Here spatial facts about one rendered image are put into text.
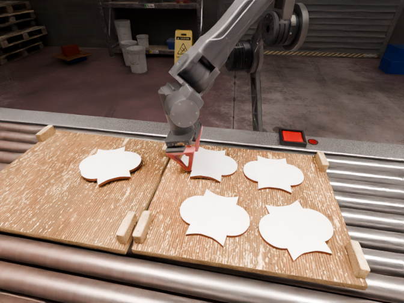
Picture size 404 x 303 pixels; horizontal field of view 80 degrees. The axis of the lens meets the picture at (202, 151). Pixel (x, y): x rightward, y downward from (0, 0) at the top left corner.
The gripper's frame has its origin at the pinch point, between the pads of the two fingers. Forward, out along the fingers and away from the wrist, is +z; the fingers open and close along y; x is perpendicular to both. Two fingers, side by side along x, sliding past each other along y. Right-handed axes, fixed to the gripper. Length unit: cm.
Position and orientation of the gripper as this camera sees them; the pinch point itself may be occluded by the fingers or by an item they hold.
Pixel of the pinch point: (191, 159)
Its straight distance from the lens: 63.1
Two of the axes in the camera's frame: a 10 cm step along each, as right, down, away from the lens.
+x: -9.6, 0.6, 2.7
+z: 2.0, 8.0, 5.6
